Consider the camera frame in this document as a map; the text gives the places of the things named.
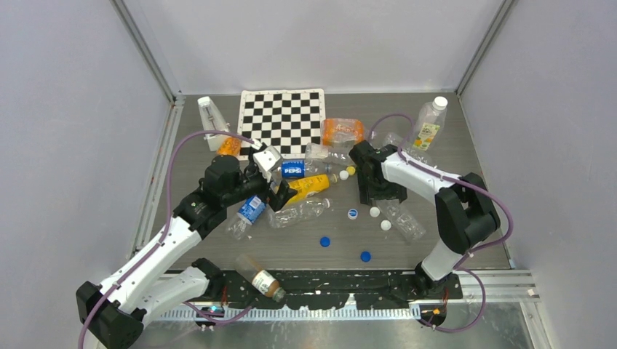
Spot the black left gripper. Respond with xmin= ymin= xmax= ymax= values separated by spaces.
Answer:
xmin=223 ymin=165 xmax=297 ymax=211

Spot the white blue Pocari Sweat cap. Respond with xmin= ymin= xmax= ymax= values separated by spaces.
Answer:
xmin=347 ymin=209 xmax=359 ymax=220

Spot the tall clear juice bottle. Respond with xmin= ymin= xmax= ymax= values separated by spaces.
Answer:
xmin=412 ymin=100 xmax=447 ymax=151

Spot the brown coffee bottle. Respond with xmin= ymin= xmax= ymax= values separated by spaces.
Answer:
xmin=234 ymin=254 xmax=286 ymax=302

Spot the large white bottle cap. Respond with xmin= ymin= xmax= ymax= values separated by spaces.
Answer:
xmin=432 ymin=96 xmax=448 ymax=111

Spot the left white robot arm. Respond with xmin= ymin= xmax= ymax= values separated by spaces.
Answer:
xmin=76 ymin=149 xmax=297 ymax=348

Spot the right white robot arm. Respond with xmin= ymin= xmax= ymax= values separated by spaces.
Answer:
xmin=349 ymin=140 xmax=501 ymax=299

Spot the clear crumpled plastic bottle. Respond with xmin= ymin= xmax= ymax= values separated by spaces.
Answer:
xmin=267 ymin=198 xmax=333 ymax=228

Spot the small white bottle cap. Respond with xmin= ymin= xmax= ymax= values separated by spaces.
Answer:
xmin=369 ymin=206 xmax=381 ymax=218

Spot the blue label clear bottle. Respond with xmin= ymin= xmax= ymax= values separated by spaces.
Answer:
xmin=226 ymin=196 xmax=266 ymax=240

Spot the yellow label bottle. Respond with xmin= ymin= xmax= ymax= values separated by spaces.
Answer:
xmin=286 ymin=174 xmax=338 ymax=206

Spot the blue Pepsi label bottle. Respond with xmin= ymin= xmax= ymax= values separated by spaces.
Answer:
xmin=279 ymin=159 xmax=333 ymax=179

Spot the clear bottle behind Pepsi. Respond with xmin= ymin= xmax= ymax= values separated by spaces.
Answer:
xmin=305 ymin=143 xmax=354 ymax=167

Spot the blue bottle cap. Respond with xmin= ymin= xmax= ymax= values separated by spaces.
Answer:
xmin=319 ymin=236 xmax=331 ymax=247
xmin=360 ymin=251 xmax=372 ymax=262

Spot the orange label wide bottle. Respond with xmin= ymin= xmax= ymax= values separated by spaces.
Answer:
xmin=321 ymin=118 xmax=365 ymax=148

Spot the small orange bottle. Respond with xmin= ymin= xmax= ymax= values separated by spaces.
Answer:
xmin=216 ymin=137 xmax=243 ymax=156

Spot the black white checkerboard mat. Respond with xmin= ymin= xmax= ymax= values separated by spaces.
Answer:
xmin=237 ymin=89 xmax=326 ymax=159

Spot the white metronome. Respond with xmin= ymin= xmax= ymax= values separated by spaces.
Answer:
xmin=197 ymin=96 xmax=230 ymax=152

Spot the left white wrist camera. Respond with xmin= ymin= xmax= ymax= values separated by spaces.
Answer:
xmin=249 ymin=140 xmax=283 ymax=182

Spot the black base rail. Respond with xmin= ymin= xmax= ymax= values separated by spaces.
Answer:
xmin=195 ymin=269 xmax=463 ymax=310

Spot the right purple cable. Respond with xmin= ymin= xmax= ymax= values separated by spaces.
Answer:
xmin=368 ymin=113 xmax=515 ymax=270

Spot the purple cable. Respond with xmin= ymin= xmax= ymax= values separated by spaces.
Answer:
xmin=76 ymin=129 xmax=266 ymax=349
xmin=368 ymin=113 xmax=515 ymax=270

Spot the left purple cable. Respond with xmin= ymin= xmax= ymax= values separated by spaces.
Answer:
xmin=76 ymin=129 xmax=266 ymax=349

